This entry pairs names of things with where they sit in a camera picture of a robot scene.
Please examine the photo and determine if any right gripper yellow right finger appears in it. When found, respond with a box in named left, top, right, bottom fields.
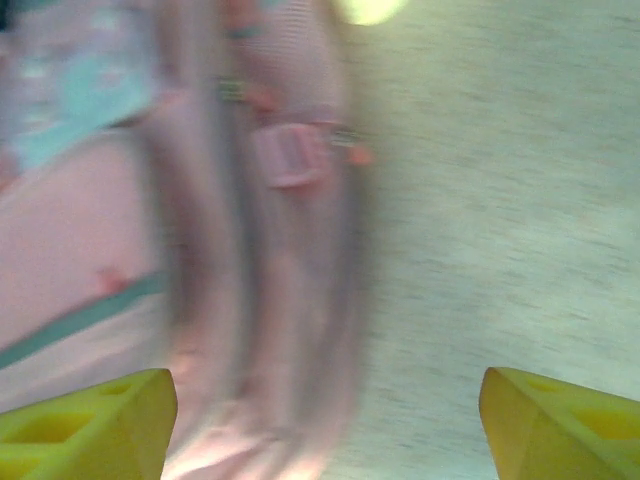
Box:
left=478, top=367, right=640, bottom=480

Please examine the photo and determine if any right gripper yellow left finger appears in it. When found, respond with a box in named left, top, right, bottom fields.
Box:
left=0, top=368, right=179, bottom=480

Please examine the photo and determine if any pink student backpack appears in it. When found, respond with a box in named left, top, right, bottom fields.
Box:
left=0, top=0, right=376, bottom=480

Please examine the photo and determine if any cream knife block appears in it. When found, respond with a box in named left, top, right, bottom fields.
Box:
left=337, top=0, right=412, bottom=27

